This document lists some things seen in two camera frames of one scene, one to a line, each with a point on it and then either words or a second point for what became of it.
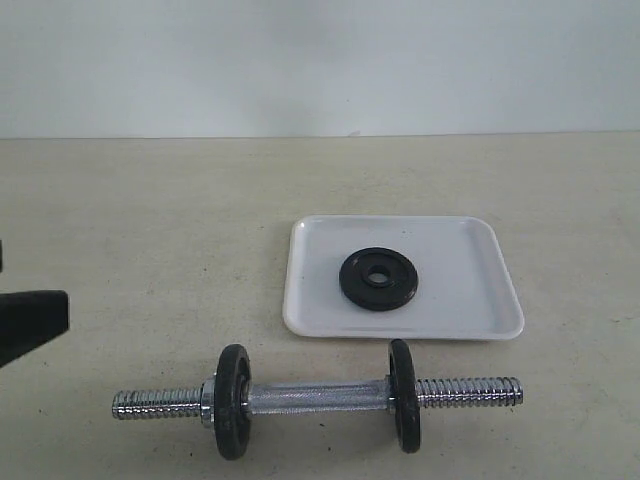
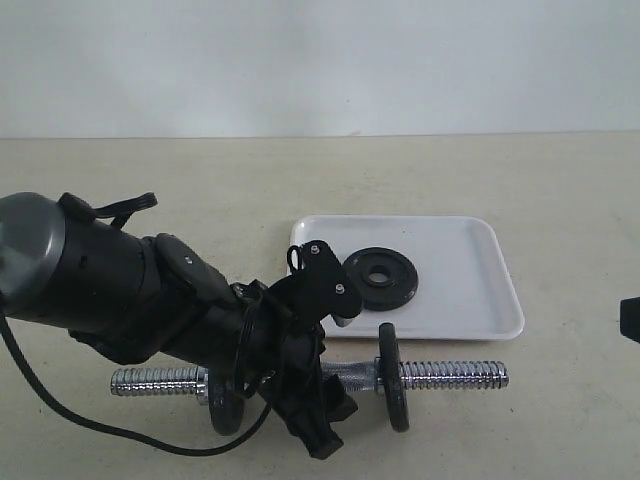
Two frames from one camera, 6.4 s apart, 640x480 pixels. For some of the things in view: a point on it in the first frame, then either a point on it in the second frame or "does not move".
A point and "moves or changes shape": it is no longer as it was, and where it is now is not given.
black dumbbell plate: (404, 390) moves or changes shape
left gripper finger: (30, 318) → (278, 353)
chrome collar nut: (207, 403) → (202, 385)
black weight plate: (391, 294) does not move
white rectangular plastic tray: (465, 287) does not move
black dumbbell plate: (233, 400) moves or changes shape
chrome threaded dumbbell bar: (326, 396) → (362, 376)
